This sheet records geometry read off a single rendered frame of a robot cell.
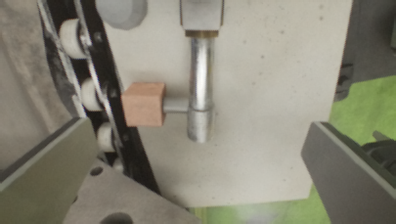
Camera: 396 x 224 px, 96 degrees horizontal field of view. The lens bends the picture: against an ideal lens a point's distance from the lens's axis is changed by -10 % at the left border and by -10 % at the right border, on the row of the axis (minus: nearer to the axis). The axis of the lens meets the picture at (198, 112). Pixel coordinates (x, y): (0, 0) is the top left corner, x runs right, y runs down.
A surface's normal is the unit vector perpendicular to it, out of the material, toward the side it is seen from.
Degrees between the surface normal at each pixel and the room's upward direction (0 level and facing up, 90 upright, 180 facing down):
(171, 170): 0
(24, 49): 59
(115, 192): 90
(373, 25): 0
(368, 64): 0
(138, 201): 90
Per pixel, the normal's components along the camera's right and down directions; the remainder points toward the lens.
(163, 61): -0.03, 0.50
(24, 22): 0.36, 0.43
